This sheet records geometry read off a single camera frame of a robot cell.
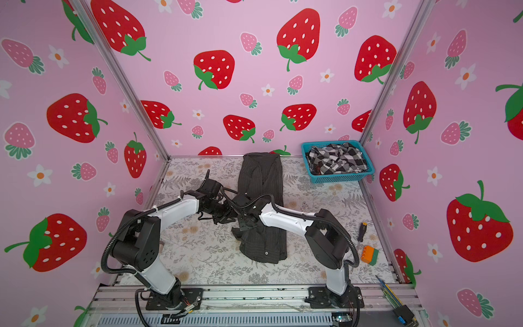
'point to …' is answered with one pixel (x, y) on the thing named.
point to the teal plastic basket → (336, 177)
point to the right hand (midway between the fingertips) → (244, 223)
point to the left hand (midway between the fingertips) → (239, 215)
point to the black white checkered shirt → (336, 158)
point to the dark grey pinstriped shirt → (261, 174)
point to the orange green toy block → (370, 255)
